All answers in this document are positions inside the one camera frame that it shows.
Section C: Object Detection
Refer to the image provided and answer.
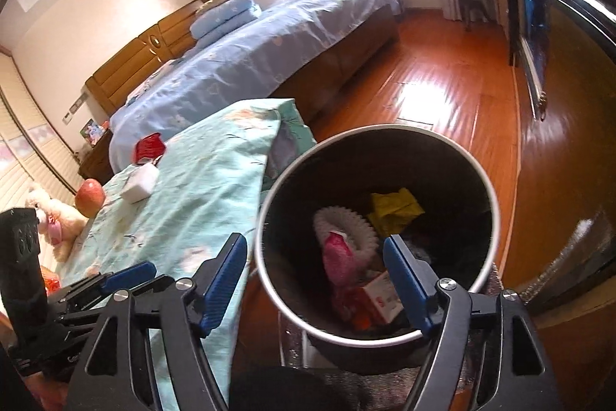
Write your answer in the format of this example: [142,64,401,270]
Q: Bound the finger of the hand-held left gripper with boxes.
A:
[50,261,157,303]
[130,275,176,301]

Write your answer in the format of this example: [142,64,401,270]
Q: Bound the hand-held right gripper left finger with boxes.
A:
[65,233,248,411]

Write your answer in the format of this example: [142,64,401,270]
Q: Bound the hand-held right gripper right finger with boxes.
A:
[383,234,564,411]

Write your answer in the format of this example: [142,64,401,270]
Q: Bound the red and white carton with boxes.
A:
[353,271,407,330]

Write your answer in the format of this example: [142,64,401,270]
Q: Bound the white foam fruit net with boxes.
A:
[313,206,381,272]

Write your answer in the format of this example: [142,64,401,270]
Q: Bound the black round bin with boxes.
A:
[255,124,496,376]

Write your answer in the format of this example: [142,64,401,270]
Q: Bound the small red carton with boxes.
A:
[41,267,62,296]

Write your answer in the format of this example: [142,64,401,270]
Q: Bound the cream teddy bear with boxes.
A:
[25,182,90,262]

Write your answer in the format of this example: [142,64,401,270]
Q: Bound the pink packet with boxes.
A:
[321,232,371,325]

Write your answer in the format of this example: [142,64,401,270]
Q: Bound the yellow crumpled wrapper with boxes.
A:
[370,187,425,238]

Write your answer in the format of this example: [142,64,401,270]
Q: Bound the red apple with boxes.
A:
[74,180,105,218]

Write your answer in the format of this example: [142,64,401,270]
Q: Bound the silver foil mat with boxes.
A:
[276,267,504,411]

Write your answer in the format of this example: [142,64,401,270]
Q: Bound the teal printed blanket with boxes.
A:
[48,98,318,411]

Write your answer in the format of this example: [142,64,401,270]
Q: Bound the white foam block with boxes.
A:
[120,163,159,203]

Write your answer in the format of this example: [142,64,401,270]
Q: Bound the wooden nightstand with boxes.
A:
[79,129,116,181]

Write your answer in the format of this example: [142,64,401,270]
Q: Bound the red snack packet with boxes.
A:
[135,133,167,164]

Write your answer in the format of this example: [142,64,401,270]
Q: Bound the wooden headboard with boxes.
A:
[85,0,213,118]

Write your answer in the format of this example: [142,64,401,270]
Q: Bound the bed with blue sheet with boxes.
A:
[79,0,400,173]

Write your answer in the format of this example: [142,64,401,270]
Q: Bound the folded blue quilt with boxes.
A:
[190,0,263,41]

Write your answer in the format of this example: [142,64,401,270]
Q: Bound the dark glossy cabinet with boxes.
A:
[495,0,616,325]

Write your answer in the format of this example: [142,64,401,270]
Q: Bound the dark clothes stand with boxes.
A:
[452,0,496,29]

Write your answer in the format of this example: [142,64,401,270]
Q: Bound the photo frame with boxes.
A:
[79,118,104,147]

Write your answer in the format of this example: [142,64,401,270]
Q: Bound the wall switch panel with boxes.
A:
[62,93,90,123]

